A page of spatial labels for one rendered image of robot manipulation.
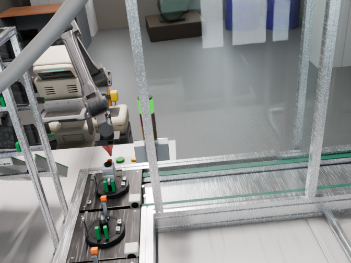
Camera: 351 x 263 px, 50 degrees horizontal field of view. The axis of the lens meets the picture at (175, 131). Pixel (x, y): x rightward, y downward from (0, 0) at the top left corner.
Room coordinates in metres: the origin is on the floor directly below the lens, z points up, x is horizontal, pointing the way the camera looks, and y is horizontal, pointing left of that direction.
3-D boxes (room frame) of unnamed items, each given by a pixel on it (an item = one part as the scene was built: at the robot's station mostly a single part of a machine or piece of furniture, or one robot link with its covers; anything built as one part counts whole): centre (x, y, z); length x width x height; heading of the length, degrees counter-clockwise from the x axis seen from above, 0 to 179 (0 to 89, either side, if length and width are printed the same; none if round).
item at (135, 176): (1.24, 0.28, 0.96); 0.24 x 0.24 x 0.02; 0
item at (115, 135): (1.36, 0.28, 1.17); 0.10 x 0.07 x 0.07; 91
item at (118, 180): (1.24, 0.28, 0.98); 0.14 x 0.14 x 0.02
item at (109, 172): (1.23, 0.28, 1.06); 0.08 x 0.04 x 0.07; 1
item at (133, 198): (1.15, 0.18, 0.97); 0.05 x 0.05 x 0.04; 0
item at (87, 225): (0.99, 0.28, 1.01); 0.24 x 0.24 x 0.13; 0
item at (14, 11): (6.92, 2.13, 0.37); 1.40 x 0.72 x 0.75; 89
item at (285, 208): (1.22, -0.02, 0.91); 0.84 x 0.28 x 0.10; 90
